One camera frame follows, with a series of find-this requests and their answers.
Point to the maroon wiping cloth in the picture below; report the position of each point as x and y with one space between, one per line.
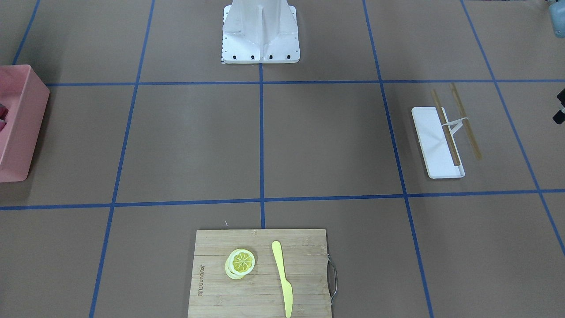
3 114

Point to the yellow lemon slices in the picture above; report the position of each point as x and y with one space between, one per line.
239 263

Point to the bamboo cutting board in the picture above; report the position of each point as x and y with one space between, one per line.
259 294

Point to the yellow plastic knife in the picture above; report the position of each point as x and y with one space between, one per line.
287 289

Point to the white rectangular tray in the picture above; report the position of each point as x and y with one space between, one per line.
433 145

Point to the pink plastic bin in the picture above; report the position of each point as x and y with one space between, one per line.
25 97

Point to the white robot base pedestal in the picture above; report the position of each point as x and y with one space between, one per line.
260 31

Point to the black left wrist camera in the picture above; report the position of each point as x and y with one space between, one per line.
559 117

